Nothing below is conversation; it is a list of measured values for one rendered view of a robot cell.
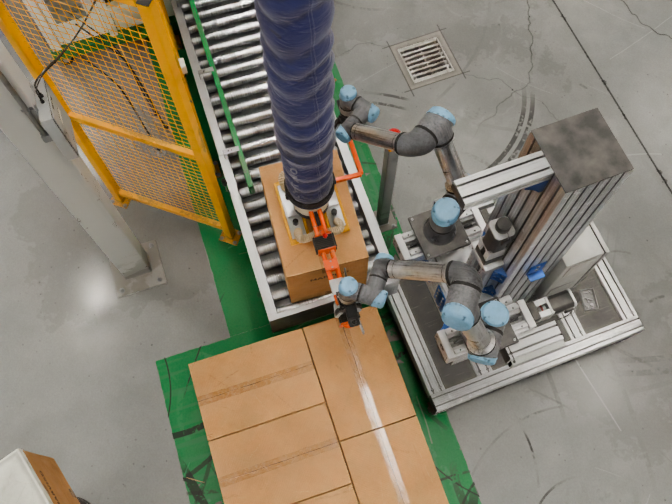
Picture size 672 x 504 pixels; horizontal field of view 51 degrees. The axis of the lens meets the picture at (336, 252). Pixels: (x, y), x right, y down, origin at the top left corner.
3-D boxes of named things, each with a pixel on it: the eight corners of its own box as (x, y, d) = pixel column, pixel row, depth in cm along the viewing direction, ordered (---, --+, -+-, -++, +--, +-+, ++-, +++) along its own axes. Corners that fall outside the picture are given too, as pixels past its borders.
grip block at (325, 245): (312, 240, 325) (311, 235, 320) (332, 235, 326) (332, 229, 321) (317, 256, 322) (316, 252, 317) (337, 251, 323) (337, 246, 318)
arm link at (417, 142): (424, 170, 282) (339, 145, 314) (439, 151, 285) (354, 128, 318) (414, 149, 274) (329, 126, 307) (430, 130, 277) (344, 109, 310)
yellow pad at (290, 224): (273, 184, 347) (272, 179, 343) (293, 179, 348) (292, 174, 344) (291, 246, 335) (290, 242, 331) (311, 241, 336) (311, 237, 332)
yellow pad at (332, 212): (311, 175, 349) (310, 170, 344) (330, 170, 350) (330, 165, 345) (329, 236, 337) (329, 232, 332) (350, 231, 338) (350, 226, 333)
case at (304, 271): (266, 202, 388) (258, 166, 351) (336, 185, 392) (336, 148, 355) (291, 303, 367) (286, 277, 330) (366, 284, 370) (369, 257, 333)
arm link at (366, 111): (365, 132, 313) (346, 119, 316) (380, 115, 317) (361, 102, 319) (366, 122, 306) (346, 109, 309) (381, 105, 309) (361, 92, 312)
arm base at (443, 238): (447, 211, 332) (450, 201, 323) (461, 238, 327) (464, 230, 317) (417, 221, 330) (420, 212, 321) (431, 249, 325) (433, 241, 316)
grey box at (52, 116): (59, 121, 300) (31, 79, 273) (71, 118, 301) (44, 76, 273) (68, 161, 293) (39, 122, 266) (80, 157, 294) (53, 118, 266)
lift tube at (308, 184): (279, 174, 326) (254, 23, 229) (325, 160, 328) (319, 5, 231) (293, 215, 318) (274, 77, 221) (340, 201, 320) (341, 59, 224)
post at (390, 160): (375, 217, 445) (384, 134, 352) (385, 214, 445) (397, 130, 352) (378, 227, 442) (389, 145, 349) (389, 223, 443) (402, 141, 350)
